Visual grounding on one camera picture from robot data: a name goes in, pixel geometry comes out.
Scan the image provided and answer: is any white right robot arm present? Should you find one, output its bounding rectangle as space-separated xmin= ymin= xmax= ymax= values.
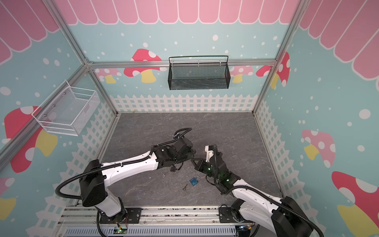
xmin=191 ymin=156 xmax=324 ymax=237

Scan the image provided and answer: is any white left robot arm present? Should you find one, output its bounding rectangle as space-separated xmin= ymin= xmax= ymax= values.
xmin=80 ymin=138 xmax=196 ymax=219

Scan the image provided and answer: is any blue padlock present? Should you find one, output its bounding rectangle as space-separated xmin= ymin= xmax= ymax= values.
xmin=189 ymin=176 xmax=201 ymax=186

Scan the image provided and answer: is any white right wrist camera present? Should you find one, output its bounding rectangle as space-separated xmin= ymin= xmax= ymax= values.
xmin=204 ymin=145 xmax=218 ymax=163

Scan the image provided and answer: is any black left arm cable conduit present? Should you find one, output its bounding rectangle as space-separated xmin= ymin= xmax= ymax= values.
xmin=55 ymin=127 xmax=193 ymax=200

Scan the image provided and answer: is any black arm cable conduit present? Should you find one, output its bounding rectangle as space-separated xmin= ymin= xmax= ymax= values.
xmin=55 ymin=127 xmax=193 ymax=200
xmin=211 ymin=145 xmax=326 ymax=237

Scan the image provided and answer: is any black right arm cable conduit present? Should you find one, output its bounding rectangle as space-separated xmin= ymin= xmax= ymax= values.
xmin=211 ymin=145 xmax=326 ymax=237

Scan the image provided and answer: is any black wire basket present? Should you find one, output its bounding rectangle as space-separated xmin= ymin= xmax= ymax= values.
xmin=168 ymin=55 xmax=231 ymax=90

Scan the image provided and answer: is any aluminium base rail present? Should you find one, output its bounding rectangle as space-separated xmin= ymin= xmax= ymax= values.
xmin=53 ymin=205 xmax=256 ymax=237

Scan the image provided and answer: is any white wire basket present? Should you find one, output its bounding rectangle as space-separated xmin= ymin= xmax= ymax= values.
xmin=32 ymin=81 xmax=100 ymax=136

